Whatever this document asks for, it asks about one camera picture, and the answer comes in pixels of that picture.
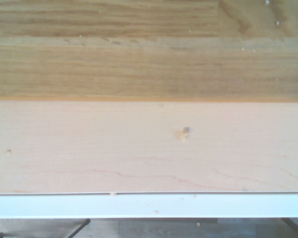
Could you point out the white table frame rail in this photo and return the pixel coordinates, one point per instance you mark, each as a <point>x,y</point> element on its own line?
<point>149,205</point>

